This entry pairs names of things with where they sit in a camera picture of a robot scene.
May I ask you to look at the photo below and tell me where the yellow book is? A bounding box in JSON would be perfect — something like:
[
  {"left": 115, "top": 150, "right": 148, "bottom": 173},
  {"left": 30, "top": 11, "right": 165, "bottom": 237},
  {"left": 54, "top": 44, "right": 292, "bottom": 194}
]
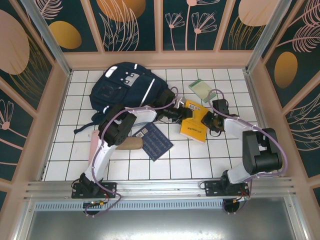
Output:
[{"left": 178, "top": 99, "right": 212, "bottom": 144}]

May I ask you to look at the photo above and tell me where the green notepad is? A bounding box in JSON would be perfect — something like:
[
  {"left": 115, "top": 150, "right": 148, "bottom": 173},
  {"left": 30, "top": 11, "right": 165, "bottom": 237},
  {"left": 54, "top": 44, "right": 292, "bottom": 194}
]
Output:
[{"left": 188, "top": 79, "right": 217, "bottom": 104}]

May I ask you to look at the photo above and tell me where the blue patterned book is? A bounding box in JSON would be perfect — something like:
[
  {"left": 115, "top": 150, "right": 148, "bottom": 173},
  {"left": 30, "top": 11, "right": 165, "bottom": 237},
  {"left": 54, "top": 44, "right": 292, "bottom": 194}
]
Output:
[{"left": 131, "top": 121, "right": 174, "bottom": 163}]

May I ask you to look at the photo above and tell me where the navy blue backpack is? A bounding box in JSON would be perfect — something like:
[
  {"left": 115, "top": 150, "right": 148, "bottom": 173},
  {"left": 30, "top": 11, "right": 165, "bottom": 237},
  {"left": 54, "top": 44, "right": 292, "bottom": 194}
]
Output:
[{"left": 73, "top": 61, "right": 173, "bottom": 135}]

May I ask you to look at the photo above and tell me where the brown pencil case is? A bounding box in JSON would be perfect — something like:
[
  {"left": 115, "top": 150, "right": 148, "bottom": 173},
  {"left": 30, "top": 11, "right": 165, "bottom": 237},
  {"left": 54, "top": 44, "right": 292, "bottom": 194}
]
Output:
[{"left": 116, "top": 136, "right": 145, "bottom": 151}]

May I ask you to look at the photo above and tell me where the pink pencil case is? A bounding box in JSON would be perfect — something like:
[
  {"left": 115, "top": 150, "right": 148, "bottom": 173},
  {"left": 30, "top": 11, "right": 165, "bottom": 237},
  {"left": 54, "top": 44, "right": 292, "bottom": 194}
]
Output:
[{"left": 89, "top": 129, "right": 102, "bottom": 163}]

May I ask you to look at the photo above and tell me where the dark panel with pink flowers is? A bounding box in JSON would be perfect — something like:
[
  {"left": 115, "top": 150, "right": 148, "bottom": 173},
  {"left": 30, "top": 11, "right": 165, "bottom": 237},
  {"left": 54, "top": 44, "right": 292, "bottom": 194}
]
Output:
[{"left": 159, "top": 0, "right": 221, "bottom": 52}]

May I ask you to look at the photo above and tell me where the dark panel with feather leaf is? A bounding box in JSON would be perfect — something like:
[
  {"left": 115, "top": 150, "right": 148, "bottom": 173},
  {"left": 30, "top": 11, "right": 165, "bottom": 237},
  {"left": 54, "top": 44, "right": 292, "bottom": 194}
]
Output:
[{"left": 261, "top": 0, "right": 320, "bottom": 110}]

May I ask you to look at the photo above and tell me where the dark panel with pink leaves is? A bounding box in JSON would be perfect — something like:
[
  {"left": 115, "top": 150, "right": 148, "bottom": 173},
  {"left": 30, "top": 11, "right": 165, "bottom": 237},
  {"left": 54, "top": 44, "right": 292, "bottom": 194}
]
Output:
[{"left": 282, "top": 77, "right": 320, "bottom": 180}]

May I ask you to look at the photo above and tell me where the dark panel with orange circle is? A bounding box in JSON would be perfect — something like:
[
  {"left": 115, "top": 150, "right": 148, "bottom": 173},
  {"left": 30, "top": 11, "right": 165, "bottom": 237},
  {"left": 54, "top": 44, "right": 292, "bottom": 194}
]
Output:
[{"left": 89, "top": 0, "right": 158, "bottom": 53}]

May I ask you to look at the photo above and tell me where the grey metal plate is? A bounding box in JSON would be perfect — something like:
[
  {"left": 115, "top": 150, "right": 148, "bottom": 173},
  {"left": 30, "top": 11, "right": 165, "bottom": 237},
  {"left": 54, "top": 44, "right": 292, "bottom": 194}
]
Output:
[{"left": 14, "top": 209, "right": 308, "bottom": 240}]

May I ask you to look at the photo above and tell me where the dark panel with pink circle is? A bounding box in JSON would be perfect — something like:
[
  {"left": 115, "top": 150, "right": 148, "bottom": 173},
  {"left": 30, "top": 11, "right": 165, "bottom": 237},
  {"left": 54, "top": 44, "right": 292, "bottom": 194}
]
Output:
[{"left": 218, "top": 0, "right": 276, "bottom": 52}]

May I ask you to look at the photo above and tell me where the dark panel with orange oval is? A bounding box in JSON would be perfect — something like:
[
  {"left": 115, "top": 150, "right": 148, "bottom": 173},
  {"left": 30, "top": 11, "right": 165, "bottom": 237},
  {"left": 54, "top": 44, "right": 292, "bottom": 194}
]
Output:
[{"left": 41, "top": 0, "right": 105, "bottom": 53}]

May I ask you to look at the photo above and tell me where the dark panel with single flower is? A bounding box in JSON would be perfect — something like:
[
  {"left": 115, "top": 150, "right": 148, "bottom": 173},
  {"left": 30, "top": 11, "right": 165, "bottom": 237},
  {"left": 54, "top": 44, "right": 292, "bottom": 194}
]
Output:
[{"left": 0, "top": 77, "right": 37, "bottom": 183}]

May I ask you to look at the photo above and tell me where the dark panel with pink oval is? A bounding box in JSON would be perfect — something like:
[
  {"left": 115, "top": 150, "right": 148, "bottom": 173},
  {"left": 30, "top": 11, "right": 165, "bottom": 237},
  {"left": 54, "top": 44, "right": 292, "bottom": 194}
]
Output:
[{"left": 0, "top": 0, "right": 57, "bottom": 113}]

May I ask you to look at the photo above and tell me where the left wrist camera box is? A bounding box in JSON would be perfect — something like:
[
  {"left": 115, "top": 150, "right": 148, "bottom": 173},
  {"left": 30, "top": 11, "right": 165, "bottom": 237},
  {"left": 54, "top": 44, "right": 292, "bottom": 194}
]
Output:
[{"left": 155, "top": 90, "right": 176, "bottom": 108}]

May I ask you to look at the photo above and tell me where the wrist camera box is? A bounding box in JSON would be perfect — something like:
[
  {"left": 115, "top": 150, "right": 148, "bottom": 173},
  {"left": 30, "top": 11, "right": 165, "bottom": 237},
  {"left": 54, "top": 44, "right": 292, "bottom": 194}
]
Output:
[
  {"left": 155, "top": 90, "right": 176, "bottom": 108},
  {"left": 211, "top": 98, "right": 230, "bottom": 116}
]

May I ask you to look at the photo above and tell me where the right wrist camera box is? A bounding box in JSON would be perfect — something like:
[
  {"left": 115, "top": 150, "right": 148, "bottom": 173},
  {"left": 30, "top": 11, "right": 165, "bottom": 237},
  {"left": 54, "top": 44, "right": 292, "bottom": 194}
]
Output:
[{"left": 211, "top": 98, "right": 230, "bottom": 116}]

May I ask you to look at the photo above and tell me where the aluminium side rail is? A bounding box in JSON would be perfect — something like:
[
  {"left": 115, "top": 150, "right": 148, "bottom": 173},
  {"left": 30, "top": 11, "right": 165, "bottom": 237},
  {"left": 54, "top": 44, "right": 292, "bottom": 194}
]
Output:
[{"left": 243, "top": 71, "right": 271, "bottom": 133}]

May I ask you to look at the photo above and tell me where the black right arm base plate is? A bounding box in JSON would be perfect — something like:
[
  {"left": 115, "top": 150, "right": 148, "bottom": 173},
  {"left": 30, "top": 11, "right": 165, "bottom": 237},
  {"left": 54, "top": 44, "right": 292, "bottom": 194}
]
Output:
[{"left": 204, "top": 180, "right": 226, "bottom": 198}]

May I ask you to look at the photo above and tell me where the aluminium mounting rail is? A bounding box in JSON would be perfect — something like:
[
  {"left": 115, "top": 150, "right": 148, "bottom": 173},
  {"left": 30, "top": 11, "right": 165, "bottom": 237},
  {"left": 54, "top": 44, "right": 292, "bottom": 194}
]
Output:
[{"left": 23, "top": 178, "right": 297, "bottom": 201}]

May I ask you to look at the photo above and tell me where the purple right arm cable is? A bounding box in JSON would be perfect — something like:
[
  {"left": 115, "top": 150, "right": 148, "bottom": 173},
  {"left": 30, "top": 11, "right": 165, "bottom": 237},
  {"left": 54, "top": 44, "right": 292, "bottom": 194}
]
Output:
[{"left": 206, "top": 88, "right": 289, "bottom": 216}]

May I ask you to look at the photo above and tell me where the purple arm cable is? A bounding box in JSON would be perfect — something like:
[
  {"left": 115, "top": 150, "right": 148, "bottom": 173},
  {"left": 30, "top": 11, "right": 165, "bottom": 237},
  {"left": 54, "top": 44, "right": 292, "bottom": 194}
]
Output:
[
  {"left": 206, "top": 88, "right": 289, "bottom": 216},
  {"left": 83, "top": 86, "right": 180, "bottom": 218}
]

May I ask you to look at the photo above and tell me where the perforated metal cable tray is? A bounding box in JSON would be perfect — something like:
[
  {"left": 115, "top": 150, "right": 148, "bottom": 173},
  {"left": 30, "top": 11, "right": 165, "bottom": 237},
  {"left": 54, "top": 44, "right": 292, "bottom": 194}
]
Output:
[{"left": 33, "top": 201, "right": 291, "bottom": 212}]

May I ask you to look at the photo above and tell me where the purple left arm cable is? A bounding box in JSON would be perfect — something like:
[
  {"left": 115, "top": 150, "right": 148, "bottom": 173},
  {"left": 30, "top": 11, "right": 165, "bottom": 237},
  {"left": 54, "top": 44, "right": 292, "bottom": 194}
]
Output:
[{"left": 83, "top": 86, "right": 180, "bottom": 218}]

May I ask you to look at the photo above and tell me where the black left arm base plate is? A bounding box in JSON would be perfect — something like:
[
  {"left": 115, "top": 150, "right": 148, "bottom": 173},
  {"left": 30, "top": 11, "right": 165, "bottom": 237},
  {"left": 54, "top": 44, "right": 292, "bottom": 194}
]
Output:
[{"left": 71, "top": 181, "right": 118, "bottom": 200}]

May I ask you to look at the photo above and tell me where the aluminium frame post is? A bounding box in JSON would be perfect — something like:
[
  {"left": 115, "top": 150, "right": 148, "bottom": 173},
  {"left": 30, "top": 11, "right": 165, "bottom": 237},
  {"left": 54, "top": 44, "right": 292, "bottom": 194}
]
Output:
[
  {"left": 21, "top": 0, "right": 73, "bottom": 77},
  {"left": 243, "top": 0, "right": 296, "bottom": 75}
]

